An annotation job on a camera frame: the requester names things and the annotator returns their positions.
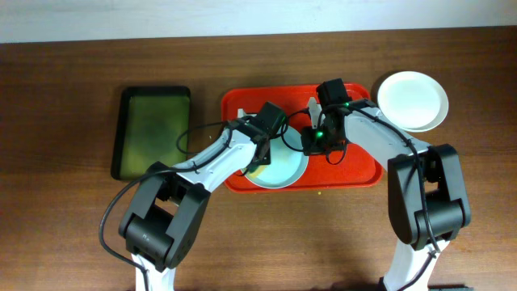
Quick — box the light blue plate yellow stain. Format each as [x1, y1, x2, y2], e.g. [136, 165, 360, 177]
[245, 126, 309, 189]

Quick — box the yellow green sponge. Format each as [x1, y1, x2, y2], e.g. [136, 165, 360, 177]
[246, 164, 260, 173]

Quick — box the light green plate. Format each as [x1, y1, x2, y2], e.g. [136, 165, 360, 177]
[397, 118, 443, 133]

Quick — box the white plate with yellow stain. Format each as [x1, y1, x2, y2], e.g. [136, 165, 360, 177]
[377, 71, 449, 125]

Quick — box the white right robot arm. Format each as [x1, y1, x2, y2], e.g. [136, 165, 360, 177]
[301, 78, 471, 291]

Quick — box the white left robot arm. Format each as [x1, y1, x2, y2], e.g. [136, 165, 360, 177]
[119, 102, 286, 290]

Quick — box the red plastic tray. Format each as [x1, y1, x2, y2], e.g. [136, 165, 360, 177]
[221, 84, 383, 191]

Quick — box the black tray with green liquid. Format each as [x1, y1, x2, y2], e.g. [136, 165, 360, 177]
[111, 86, 191, 180]

